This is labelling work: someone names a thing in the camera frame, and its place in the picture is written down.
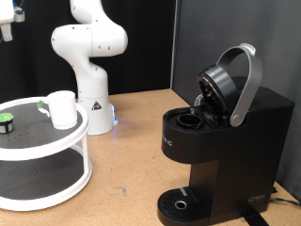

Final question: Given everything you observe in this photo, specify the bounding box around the white mug green-taped handle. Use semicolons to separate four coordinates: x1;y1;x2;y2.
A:
37;89;78;130

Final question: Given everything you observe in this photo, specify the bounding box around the black tape strip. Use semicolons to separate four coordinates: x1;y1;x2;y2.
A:
240;205;268;226

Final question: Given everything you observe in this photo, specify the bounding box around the black Keurig coffee machine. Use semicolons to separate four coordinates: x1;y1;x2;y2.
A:
157;42;295;226

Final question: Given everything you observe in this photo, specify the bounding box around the gray backdrop curtain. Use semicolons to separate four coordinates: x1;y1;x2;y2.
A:
171;0;301;202

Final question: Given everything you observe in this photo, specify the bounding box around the coffee pod green lid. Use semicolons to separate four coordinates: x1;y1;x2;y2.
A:
0;112;15;136

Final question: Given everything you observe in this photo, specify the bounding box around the black machine power cable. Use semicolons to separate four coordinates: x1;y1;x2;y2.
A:
270;197;301;208

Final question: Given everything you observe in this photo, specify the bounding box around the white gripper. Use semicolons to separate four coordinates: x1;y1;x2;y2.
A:
0;0;16;42

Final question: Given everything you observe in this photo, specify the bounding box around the black backdrop curtain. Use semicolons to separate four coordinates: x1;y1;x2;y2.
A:
0;0;180;105

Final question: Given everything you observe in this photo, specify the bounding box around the white two-tier turntable shelf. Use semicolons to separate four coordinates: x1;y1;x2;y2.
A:
0;96;93;212

